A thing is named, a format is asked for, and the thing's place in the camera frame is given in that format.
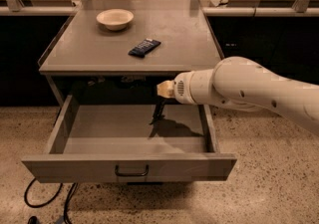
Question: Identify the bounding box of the grey open top drawer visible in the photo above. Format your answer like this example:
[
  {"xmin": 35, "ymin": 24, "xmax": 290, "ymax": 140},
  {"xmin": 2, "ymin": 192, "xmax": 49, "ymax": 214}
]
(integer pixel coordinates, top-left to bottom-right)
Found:
[{"xmin": 22, "ymin": 96, "xmax": 236, "ymax": 183}]

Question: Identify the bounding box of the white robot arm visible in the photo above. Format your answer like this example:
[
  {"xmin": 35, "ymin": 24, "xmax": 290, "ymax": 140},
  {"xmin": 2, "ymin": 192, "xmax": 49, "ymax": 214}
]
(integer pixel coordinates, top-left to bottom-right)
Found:
[{"xmin": 157, "ymin": 57, "xmax": 319, "ymax": 135}]

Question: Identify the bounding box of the black chocolate rxbar wrapper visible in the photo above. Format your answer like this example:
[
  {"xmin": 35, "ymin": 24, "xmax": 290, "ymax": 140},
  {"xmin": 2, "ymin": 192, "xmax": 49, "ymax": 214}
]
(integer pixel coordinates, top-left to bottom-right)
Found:
[{"xmin": 151, "ymin": 98, "xmax": 166, "ymax": 124}]

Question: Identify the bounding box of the grey metal cabinet table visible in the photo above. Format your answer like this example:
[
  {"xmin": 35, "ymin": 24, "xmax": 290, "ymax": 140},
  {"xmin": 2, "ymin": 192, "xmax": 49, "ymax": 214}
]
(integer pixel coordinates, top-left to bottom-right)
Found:
[{"xmin": 39, "ymin": 0, "xmax": 220, "ymax": 105}]

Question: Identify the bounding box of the black straight floor cable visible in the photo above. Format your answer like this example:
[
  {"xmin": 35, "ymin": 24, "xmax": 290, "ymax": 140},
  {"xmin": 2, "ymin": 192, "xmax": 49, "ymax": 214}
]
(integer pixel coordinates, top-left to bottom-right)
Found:
[{"xmin": 62, "ymin": 182, "xmax": 80, "ymax": 224}]

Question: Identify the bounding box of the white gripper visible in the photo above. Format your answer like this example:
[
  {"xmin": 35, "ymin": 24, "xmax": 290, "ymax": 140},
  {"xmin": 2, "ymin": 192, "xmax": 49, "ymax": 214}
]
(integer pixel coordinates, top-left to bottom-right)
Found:
[{"xmin": 157, "ymin": 70, "xmax": 214, "ymax": 105}]

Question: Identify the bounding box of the blue snack bar wrapper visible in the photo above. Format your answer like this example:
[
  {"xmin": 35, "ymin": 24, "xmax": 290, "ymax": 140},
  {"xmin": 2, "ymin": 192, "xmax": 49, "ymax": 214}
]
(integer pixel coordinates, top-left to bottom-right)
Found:
[{"xmin": 129, "ymin": 39, "xmax": 160, "ymax": 58}]

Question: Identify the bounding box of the white horizontal rail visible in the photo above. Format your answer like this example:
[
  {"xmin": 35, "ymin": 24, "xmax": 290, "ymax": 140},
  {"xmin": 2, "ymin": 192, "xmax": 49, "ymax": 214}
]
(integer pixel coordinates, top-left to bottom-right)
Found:
[{"xmin": 0, "ymin": 6, "xmax": 319, "ymax": 18}]

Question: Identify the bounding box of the white ceramic bowl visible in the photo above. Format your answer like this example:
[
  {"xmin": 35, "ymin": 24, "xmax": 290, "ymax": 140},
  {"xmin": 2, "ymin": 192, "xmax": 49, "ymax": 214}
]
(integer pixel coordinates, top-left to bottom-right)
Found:
[{"xmin": 96, "ymin": 9, "xmax": 134, "ymax": 31}]

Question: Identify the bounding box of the black drawer handle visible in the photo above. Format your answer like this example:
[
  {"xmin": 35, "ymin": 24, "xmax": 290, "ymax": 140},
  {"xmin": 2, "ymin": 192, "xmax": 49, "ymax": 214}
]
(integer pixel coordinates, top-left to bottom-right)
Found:
[{"xmin": 115, "ymin": 165, "xmax": 150, "ymax": 177}]

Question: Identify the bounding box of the black looped floor cable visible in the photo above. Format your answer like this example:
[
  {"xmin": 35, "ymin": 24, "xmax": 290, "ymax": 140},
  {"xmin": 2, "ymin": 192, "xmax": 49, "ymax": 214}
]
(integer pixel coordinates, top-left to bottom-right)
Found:
[{"xmin": 23, "ymin": 177, "xmax": 64, "ymax": 209}]

